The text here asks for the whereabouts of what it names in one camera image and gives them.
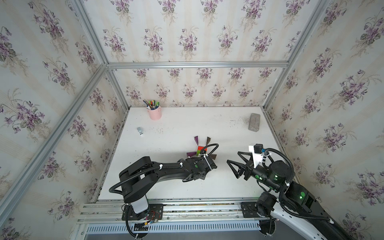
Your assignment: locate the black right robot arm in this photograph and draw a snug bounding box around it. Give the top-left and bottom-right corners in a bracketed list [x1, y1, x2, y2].
[227, 144, 354, 240]

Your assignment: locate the aluminium mounting rail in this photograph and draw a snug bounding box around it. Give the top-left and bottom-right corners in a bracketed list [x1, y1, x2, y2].
[76, 198, 258, 224]

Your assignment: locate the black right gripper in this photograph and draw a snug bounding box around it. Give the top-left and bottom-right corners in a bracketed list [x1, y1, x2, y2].
[228, 150, 283, 195]

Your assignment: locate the colourful pens bundle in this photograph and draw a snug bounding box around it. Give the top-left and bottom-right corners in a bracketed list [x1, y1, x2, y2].
[143, 100, 160, 110]

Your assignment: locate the white slotted cable duct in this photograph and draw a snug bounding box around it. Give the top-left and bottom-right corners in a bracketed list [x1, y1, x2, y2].
[86, 220, 261, 235]

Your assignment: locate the small grey white object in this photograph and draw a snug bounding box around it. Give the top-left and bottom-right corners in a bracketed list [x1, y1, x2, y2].
[137, 127, 144, 136]

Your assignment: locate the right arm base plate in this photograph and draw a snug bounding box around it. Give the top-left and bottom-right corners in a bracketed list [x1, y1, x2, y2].
[241, 202, 271, 218]

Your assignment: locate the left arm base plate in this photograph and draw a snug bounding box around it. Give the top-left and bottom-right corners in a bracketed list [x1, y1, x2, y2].
[122, 204, 164, 222]

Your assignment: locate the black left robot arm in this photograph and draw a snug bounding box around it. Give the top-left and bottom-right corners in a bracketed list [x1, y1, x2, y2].
[109, 144, 219, 221]

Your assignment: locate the grey rectangular stone block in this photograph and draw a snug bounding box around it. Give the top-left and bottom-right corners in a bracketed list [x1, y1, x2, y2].
[248, 113, 261, 132]

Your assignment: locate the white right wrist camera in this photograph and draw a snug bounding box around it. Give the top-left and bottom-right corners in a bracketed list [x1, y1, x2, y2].
[249, 144, 265, 169]

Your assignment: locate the pink pen cup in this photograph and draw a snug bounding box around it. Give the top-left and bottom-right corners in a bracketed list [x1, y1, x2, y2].
[147, 107, 162, 121]

